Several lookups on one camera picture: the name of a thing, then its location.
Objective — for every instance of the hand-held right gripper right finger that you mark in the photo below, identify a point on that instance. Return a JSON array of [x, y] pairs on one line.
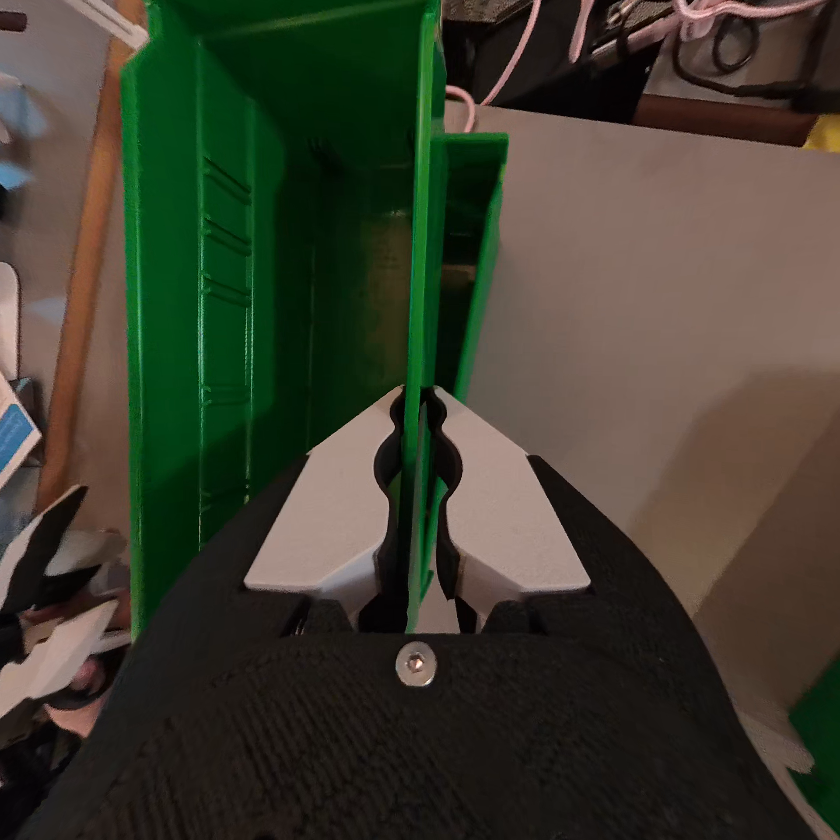
[[518, 525]]

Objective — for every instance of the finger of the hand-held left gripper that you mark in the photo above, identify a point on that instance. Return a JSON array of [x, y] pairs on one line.
[[88, 552], [52, 663]]

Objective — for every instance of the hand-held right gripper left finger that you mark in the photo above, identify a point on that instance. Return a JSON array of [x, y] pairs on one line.
[[328, 525]]

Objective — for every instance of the green plastic bin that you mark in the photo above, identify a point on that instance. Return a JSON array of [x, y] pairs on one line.
[[820, 754], [492, 197], [275, 262]]

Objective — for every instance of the person's left hand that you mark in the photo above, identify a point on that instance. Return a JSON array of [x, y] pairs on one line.
[[85, 702]]

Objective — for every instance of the blue white card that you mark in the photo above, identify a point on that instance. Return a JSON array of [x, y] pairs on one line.
[[16, 433]]

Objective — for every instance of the wood-edged grey table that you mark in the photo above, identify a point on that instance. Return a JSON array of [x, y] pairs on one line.
[[85, 262]]

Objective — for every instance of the yellow tape line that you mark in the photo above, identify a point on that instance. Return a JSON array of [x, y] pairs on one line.
[[825, 134]]

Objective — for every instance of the white stand with base plate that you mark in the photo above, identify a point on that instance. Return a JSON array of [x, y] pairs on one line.
[[111, 19]]

